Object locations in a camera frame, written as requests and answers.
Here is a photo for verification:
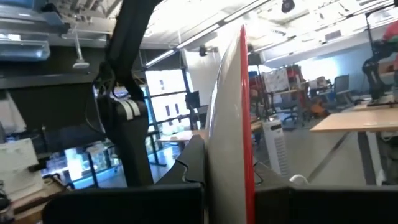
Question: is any blue rectangular ceiling duct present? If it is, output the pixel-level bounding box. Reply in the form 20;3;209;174
0;0;71;34

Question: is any red patterned plate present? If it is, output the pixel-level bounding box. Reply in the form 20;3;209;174
204;24;256;224

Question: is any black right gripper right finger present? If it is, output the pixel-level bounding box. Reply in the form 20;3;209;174
254;161;398;224

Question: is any wooden table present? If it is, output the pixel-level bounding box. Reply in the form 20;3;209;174
309;107;398;187

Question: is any translucent ceiling box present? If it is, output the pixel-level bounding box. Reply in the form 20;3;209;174
0;39;51;62

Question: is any grey office chair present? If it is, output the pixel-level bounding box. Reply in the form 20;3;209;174
333;74;354;106

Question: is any white pendant sensor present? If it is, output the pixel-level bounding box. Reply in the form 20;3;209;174
72;24;91;70

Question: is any white paper stack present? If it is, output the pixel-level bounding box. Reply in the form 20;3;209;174
0;138;45;200

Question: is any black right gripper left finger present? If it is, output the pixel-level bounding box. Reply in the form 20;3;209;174
42;133;206;224

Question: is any white poster board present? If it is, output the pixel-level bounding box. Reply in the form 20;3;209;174
262;67;290;93

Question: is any ceiling light strip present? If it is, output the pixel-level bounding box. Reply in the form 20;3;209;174
144;23;221;68

